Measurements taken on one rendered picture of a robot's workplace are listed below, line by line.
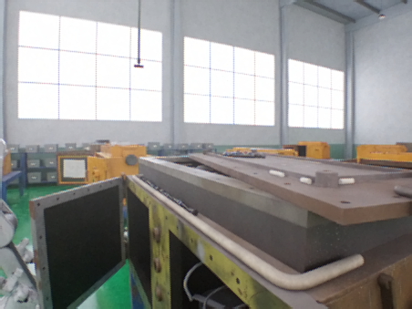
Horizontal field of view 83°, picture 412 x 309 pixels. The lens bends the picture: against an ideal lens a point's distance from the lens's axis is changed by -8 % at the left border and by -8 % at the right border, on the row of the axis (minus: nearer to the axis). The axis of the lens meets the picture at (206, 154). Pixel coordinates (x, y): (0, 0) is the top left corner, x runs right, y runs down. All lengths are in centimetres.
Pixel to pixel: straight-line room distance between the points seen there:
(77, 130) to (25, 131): 168
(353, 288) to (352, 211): 14
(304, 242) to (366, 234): 18
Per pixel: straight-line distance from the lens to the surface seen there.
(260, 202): 51
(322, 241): 47
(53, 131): 991
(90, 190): 136
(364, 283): 49
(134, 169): 336
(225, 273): 52
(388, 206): 41
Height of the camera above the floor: 145
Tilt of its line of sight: 3 degrees down
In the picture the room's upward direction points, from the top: straight up
